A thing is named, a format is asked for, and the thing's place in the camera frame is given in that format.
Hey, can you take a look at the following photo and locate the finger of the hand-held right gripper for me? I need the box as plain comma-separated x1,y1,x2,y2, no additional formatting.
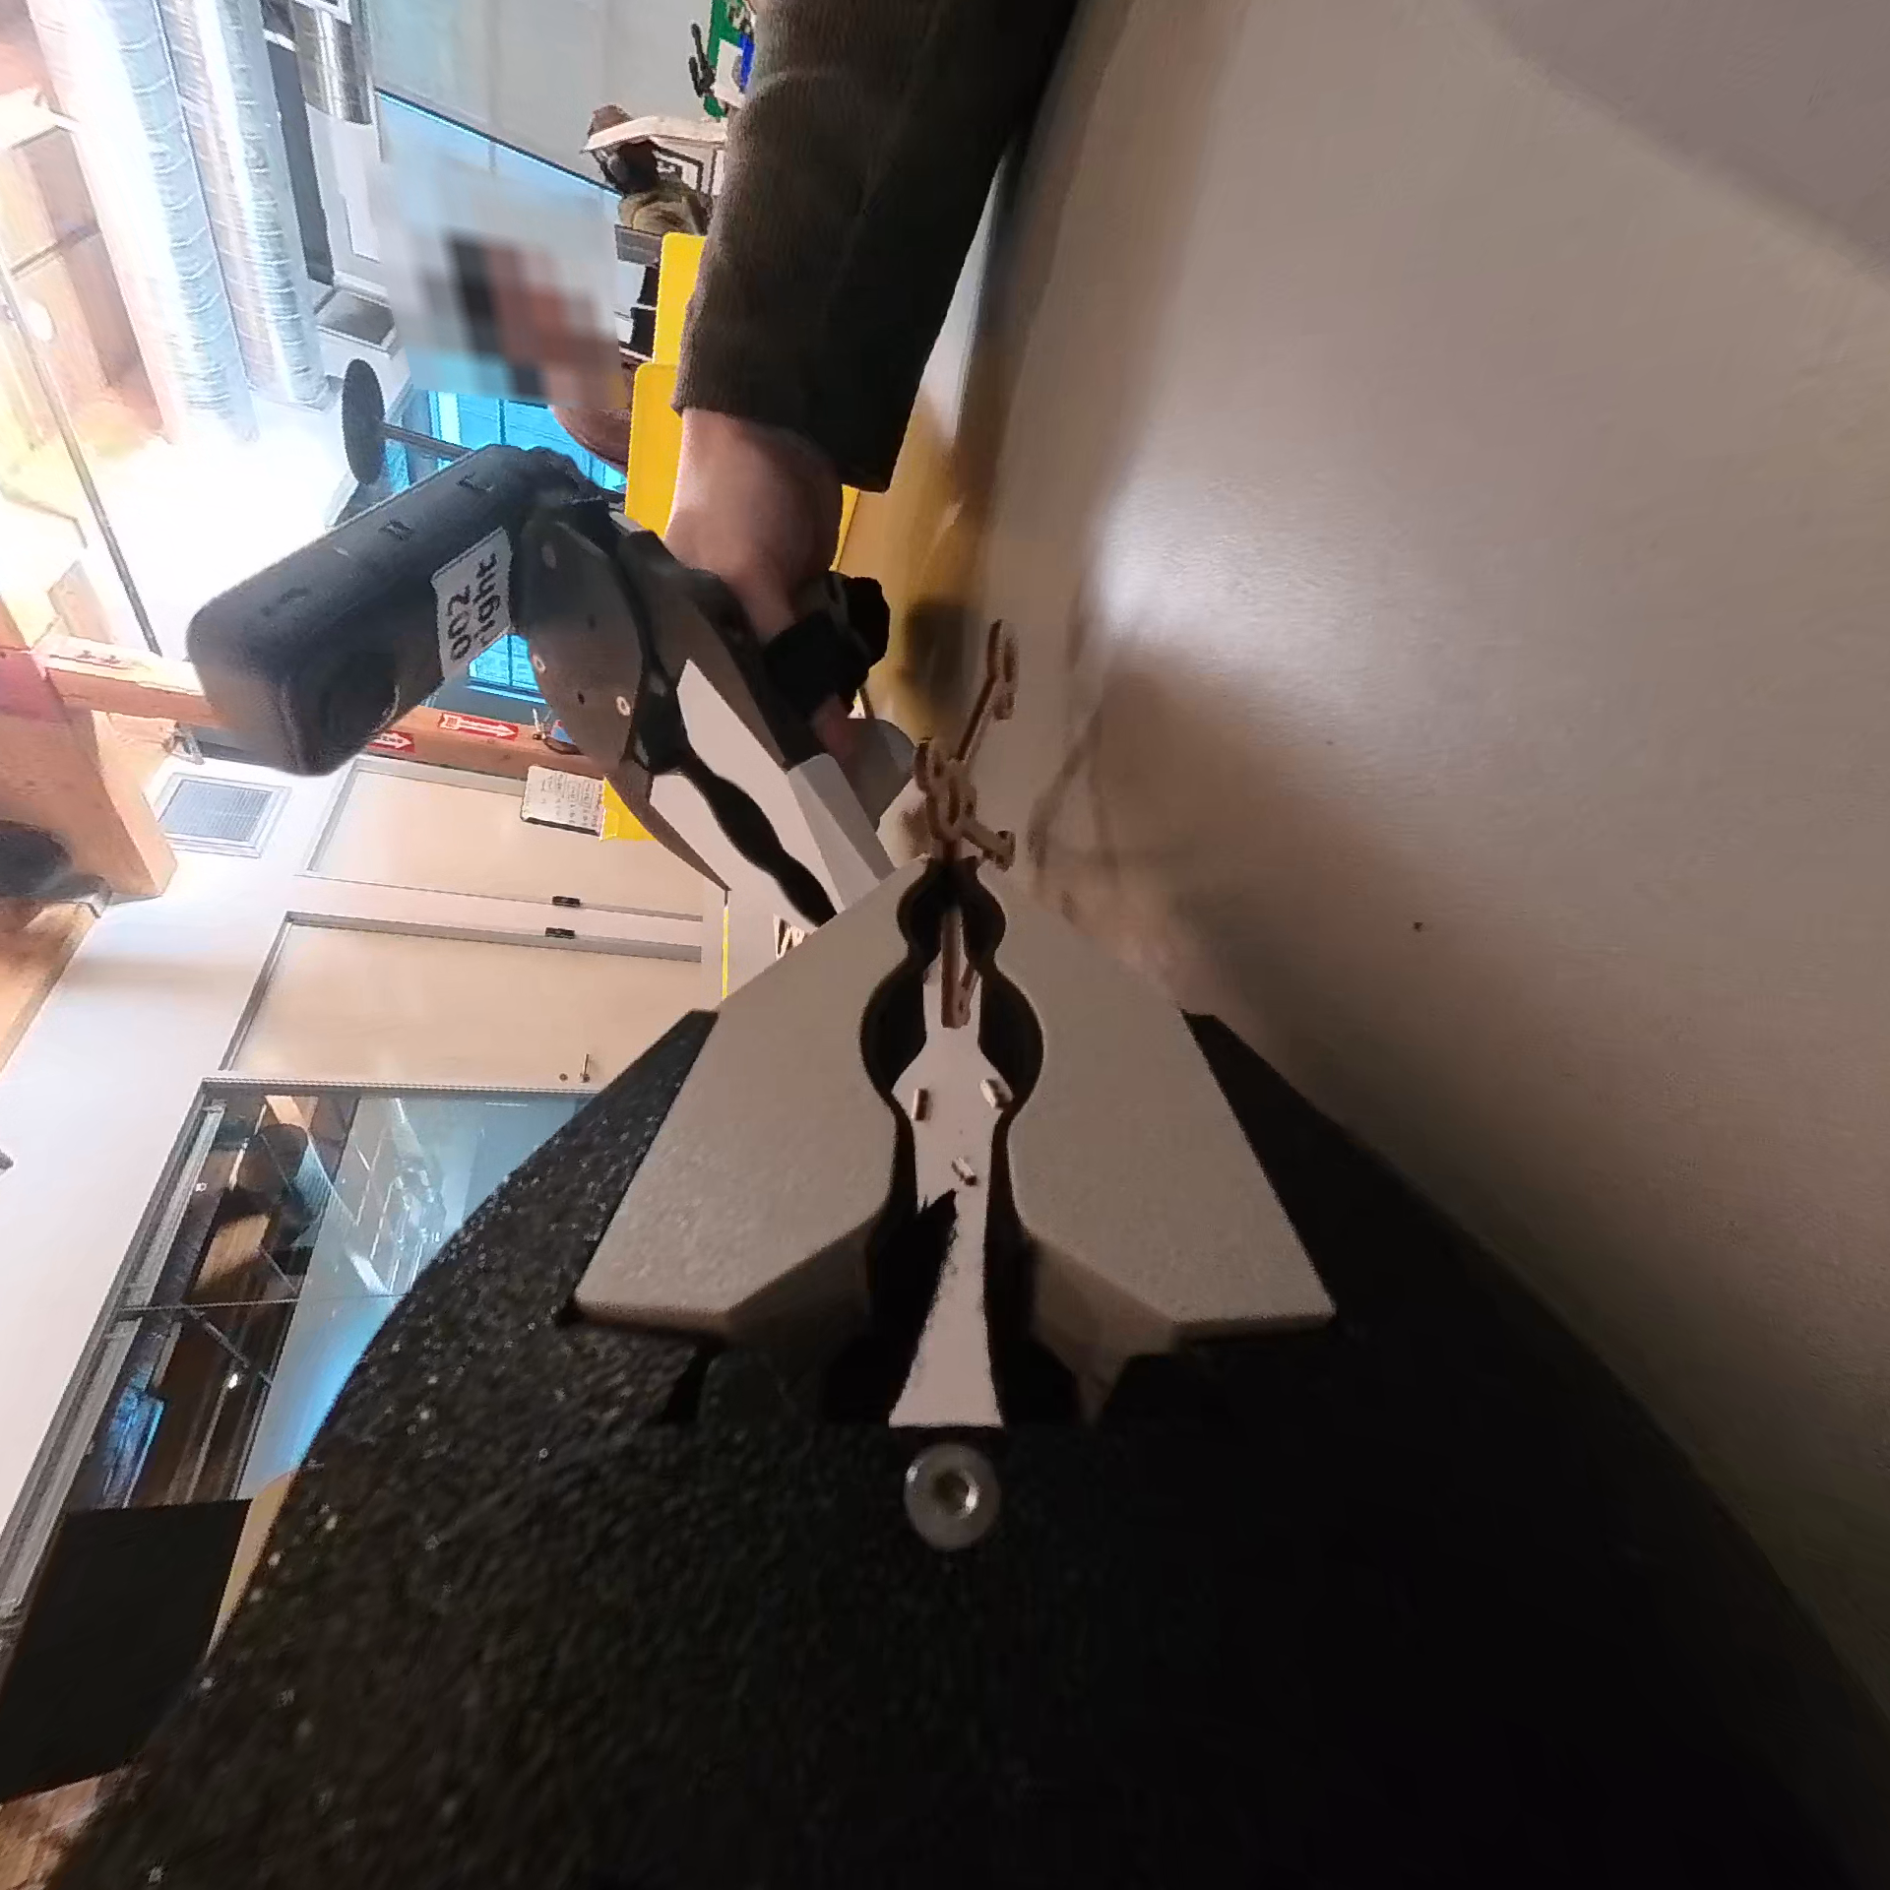
676,654,918,926
602,757,736,893

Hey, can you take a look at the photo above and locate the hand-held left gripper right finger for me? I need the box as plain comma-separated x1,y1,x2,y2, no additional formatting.
943,864,1338,1397

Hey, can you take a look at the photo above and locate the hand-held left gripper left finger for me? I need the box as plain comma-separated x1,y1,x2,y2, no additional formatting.
571,864,954,1354

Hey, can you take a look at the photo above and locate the wooden triangular frame part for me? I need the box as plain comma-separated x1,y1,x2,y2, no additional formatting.
913,621,1023,1034

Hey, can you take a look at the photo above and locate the person's right forearm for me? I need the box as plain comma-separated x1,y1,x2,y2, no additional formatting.
672,0,1081,493

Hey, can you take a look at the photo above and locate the person's right hand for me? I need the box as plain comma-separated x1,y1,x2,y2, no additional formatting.
663,405,851,622

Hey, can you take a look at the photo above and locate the white door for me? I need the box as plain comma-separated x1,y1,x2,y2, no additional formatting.
302,757,711,926
221,917,702,1087

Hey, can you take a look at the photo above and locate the yellow plastic bin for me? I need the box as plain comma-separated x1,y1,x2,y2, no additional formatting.
602,228,864,1006

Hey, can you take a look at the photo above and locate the wooden beam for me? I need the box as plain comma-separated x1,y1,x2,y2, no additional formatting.
0,580,199,902

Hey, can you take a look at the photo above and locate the glass partition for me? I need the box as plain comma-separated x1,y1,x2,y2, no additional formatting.
0,1078,590,1508

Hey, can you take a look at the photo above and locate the black box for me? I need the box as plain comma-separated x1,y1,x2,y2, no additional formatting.
0,1496,254,1807

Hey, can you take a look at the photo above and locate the black pedestal stand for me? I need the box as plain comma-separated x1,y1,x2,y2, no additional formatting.
341,358,487,479

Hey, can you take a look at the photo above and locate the wall vent grille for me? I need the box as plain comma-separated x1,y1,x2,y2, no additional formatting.
152,771,291,862

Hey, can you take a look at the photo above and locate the silver spiral duct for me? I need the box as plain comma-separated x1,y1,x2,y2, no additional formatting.
81,0,335,444

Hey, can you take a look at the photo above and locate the silver smooth duct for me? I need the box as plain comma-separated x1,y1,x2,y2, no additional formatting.
267,0,378,129

